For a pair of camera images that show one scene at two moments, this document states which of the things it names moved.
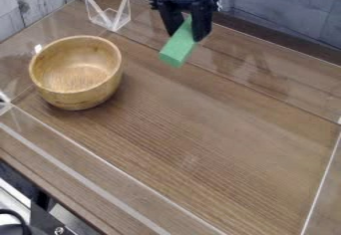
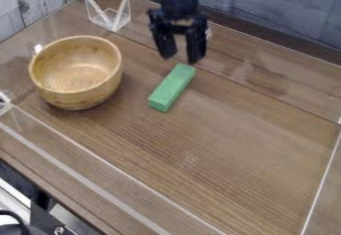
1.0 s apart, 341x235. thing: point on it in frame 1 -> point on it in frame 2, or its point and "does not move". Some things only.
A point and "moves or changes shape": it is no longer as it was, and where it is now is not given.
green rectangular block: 180,45 moves or changes shape
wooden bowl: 77,71 does not move
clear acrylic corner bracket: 109,17 does not move
